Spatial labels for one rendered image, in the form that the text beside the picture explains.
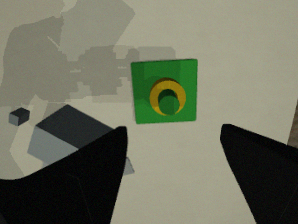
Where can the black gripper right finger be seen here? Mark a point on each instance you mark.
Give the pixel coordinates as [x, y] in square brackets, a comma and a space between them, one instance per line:
[266, 171]

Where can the large grey block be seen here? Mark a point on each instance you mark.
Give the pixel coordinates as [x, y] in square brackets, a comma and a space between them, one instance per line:
[64, 132]

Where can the yellow round nut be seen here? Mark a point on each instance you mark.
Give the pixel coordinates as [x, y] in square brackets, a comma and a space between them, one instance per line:
[162, 84]

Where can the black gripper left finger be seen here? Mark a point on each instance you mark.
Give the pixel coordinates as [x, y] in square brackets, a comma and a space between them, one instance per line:
[80, 188]

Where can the grey square plate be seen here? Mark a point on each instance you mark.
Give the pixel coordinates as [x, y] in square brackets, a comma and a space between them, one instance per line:
[128, 168]

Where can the small dark grey block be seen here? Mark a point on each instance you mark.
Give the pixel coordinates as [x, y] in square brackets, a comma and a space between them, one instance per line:
[19, 116]

